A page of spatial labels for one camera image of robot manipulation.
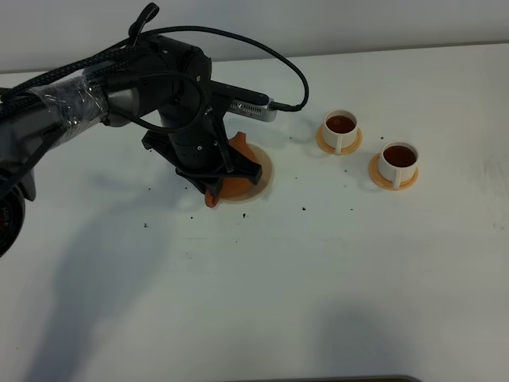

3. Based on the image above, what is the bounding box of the near white teacup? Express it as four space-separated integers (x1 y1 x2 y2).
378 141 418 189

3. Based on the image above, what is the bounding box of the near round wooden coaster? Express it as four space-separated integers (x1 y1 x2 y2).
368 154 419 191

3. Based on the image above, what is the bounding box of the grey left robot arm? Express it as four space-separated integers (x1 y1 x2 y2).
1 35 270 251

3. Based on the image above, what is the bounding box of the black braided cable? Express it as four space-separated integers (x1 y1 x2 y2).
0 2 311 116

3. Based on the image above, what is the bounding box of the brown clay teapot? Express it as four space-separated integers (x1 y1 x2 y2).
204 132 263 208

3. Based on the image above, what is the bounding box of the round wooden coaster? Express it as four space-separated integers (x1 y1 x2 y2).
368 154 419 191
316 123 363 155

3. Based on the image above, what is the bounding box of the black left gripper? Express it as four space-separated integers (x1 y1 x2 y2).
138 35 262 195

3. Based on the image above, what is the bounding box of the far white teacup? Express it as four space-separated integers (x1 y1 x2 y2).
323 110 357 133

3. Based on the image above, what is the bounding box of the white teacup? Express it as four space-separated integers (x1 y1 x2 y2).
378 141 418 189
323 110 357 133

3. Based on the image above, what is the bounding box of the large round beige trivet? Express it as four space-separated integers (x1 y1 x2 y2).
221 144 274 204

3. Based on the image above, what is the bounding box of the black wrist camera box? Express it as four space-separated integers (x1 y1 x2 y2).
210 81 277 123

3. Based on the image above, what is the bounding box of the far round wooden coaster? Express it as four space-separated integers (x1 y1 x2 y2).
316 123 363 155

